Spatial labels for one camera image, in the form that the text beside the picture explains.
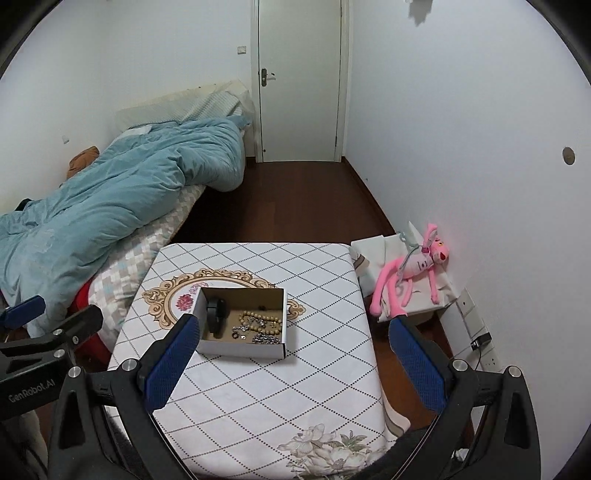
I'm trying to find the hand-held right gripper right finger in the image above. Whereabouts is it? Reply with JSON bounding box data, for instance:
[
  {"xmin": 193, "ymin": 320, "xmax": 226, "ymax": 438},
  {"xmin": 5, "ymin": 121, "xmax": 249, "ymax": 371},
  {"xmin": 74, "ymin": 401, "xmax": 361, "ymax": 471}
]
[{"xmin": 389, "ymin": 316, "xmax": 542, "ymax": 480}]

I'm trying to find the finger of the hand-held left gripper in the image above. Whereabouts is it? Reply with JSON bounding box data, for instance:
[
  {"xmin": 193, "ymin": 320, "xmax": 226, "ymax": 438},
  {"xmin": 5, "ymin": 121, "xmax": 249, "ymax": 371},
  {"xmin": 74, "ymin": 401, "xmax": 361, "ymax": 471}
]
[
  {"xmin": 0, "ymin": 304, "xmax": 103, "ymax": 367},
  {"xmin": 0, "ymin": 295, "xmax": 46, "ymax": 330}
]

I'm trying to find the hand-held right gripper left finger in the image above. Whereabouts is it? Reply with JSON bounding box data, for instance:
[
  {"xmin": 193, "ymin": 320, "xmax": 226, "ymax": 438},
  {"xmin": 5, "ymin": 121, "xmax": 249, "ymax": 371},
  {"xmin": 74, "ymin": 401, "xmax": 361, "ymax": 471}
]
[{"xmin": 48, "ymin": 313, "xmax": 201, "ymax": 480}]

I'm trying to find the black smart band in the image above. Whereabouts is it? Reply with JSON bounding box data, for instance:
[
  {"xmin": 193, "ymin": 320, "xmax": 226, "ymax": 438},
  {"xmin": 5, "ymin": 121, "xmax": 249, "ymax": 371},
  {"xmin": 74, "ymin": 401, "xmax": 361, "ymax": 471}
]
[{"xmin": 205, "ymin": 297, "xmax": 228, "ymax": 337}]

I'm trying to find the cardboard box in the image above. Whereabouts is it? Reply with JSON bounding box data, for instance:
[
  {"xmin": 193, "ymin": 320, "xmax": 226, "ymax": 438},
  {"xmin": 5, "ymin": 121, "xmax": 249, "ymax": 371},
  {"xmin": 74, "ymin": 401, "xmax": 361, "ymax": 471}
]
[{"xmin": 192, "ymin": 287, "xmax": 288, "ymax": 360}]

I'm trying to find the wooden bead bracelet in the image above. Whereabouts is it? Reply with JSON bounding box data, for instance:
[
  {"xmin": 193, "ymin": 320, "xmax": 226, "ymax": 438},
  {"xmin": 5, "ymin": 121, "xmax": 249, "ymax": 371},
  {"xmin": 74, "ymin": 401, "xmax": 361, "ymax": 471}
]
[{"xmin": 238, "ymin": 310, "xmax": 283, "ymax": 334}]

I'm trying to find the red cloth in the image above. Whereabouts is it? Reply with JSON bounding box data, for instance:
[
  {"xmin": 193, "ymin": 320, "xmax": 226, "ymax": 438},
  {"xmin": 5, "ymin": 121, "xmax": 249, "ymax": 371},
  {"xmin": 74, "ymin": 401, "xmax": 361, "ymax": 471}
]
[{"xmin": 68, "ymin": 283, "xmax": 114, "ymax": 366}]

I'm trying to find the checkered bed sheet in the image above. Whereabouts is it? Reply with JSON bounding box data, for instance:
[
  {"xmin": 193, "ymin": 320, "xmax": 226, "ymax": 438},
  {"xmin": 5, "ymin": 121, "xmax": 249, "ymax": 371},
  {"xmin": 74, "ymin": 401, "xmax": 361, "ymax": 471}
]
[{"xmin": 87, "ymin": 184, "xmax": 206, "ymax": 343}]

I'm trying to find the pink plush toy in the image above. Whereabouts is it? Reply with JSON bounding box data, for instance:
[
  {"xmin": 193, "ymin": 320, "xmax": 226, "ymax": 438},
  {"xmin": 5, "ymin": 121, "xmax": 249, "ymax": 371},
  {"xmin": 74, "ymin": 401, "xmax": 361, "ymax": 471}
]
[{"xmin": 369, "ymin": 222, "xmax": 451, "ymax": 319}]

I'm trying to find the diamond-pattern tablecloth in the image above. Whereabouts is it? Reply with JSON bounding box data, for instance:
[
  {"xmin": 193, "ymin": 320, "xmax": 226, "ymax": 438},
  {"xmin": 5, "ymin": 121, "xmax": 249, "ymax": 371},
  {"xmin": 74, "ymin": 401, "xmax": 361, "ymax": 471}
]
[{"xmin": 106, "ymin": 242, "xmax": 412, "ymax": 479}]

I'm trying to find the light blue duvet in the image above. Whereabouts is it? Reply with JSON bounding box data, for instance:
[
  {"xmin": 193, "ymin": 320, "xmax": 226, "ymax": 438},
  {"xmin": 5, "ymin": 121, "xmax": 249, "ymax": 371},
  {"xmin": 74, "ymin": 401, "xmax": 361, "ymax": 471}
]
[{"xmin": 0, "ymin": 116, "xmax": 247, "ymax": 338}]

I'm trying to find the brown plush toy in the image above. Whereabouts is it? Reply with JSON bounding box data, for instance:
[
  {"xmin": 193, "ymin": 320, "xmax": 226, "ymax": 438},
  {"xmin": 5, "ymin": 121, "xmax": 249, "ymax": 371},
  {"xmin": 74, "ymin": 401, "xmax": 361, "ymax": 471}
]
[{"xmin": 65, "ymin": 146, "xmax": 101, "ymax": 180}]

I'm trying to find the cream pillow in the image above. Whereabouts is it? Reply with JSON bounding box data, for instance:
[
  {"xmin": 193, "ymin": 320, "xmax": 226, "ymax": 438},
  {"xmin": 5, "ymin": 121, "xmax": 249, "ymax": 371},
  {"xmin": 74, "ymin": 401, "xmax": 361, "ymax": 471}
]
[{"xmin": 115, "ymin": 79, "xmax": 254, "ymax": 136}]

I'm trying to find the pale striped pillow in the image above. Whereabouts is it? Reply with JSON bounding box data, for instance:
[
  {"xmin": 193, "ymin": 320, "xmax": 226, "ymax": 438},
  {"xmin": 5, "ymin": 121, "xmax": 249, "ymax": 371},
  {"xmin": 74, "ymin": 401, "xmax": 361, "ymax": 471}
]
[{"xmin": 181, "ymin": 89, "xmax": 246, "ymax": 124}]

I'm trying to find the white door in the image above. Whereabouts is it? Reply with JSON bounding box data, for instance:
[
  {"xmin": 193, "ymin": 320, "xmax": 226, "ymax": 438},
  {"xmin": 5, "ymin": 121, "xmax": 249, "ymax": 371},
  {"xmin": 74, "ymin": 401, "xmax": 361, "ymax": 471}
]
[{"xmin": 257, "ymin": 0, "xmax": 343, "ymax": 164}]

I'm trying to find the white wall socket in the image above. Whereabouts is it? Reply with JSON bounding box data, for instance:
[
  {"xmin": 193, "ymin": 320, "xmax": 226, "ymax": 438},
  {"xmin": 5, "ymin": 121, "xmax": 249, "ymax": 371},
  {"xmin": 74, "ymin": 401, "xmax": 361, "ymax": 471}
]
[
  {"xmin": 479, "ymin": 343, "xmax": 502, "ymax": 371},
  {"xmin": 457, "ymin": 287, "xmax": 488, "ymax": 338}
]

